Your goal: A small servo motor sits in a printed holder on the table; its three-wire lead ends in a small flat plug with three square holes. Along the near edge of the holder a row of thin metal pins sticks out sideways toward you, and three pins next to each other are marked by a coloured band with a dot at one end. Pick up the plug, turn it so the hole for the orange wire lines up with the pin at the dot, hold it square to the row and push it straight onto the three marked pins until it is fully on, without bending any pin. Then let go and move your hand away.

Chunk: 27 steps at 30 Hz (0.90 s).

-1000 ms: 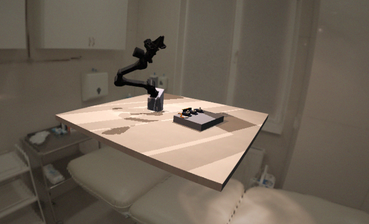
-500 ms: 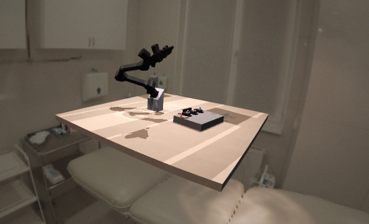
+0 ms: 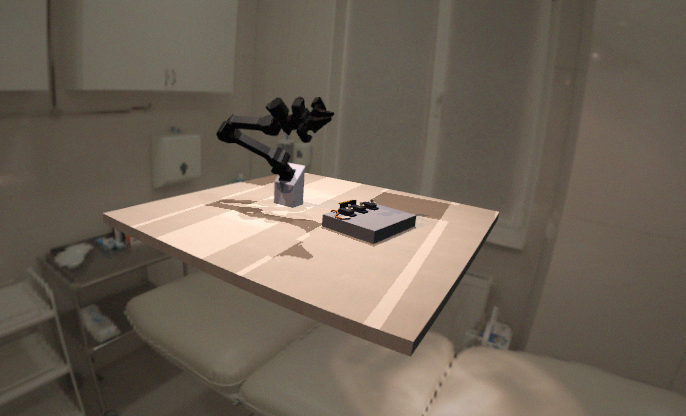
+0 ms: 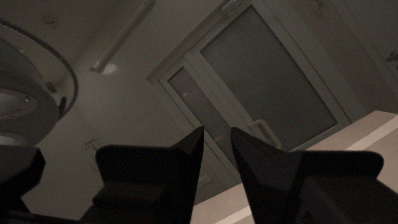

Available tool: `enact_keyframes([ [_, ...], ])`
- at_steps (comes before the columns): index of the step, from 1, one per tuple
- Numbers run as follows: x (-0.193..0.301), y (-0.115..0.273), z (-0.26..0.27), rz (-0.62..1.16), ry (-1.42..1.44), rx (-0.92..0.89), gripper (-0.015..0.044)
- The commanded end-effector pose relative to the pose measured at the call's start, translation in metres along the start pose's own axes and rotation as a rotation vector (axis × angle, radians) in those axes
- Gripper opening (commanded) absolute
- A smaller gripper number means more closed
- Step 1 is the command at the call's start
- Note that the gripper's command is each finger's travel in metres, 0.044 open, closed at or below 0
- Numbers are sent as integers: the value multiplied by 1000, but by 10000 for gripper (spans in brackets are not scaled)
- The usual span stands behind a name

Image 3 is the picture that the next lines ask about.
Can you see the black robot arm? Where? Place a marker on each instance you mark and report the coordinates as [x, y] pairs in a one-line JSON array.
[[278, 158]]

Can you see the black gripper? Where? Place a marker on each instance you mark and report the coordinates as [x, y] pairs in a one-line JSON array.
[[313, 120]]

